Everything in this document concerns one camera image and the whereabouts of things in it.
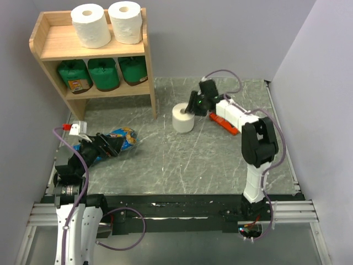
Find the white paper towel roll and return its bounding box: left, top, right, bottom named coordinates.
left=71, top=3, right=111, bottom=49
left=108, top=1, right=142, bottom=45
left=172, top=103, right=195, bottom=133

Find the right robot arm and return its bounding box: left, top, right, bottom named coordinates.
left=185, top=78, right=279, bottom=220

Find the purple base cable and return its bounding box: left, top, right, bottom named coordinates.
left=95, top=207, right=146, bottom=251

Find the wooden shelf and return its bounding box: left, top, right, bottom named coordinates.
left=29, top=8, right=157, bottom=120

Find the green roll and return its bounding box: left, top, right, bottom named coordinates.
left=57, top=59, right=93, bottom=94
left=117, top=56, right=148, bottom=86
left=88, top=58, right=120, bottom=92

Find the blue chips bag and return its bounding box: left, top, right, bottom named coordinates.
left=93, top=127, right=137, bottom=162

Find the orange razor package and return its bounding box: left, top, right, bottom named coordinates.
left=209, top=112, right=239, bottom=135

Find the white paper towel roll back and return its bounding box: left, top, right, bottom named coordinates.
left=172, top=103, right=195, bottom=133

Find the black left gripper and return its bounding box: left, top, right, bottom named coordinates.
left=75, top=131, right=125, bottom=175

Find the white paper towel roll front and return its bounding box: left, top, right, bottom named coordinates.
left=108, top=1, right=142, bottom=45

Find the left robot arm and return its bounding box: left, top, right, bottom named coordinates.
left=54, top=133, right=126, bottom=264

